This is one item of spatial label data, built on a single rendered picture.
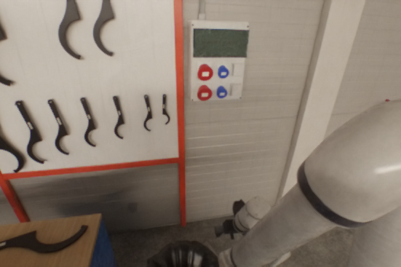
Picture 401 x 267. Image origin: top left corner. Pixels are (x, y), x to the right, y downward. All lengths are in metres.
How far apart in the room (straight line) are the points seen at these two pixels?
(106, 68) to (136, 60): 0.20
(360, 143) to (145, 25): 1.38
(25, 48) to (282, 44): 1.74
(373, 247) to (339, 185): 0.22
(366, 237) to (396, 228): 0.06
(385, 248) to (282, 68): 1.55
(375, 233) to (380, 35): 2.12
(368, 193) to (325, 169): 0.05
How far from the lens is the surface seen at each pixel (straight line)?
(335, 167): 0.30
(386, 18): 2.46
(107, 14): 1.49
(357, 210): 0.32
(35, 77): 1.72
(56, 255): 1.29
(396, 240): 0.48
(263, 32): 1.74
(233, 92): 1.52
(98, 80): 1.59
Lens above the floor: 1.89
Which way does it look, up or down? 27 degrees down
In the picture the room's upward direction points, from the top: 1 degrees clockwise
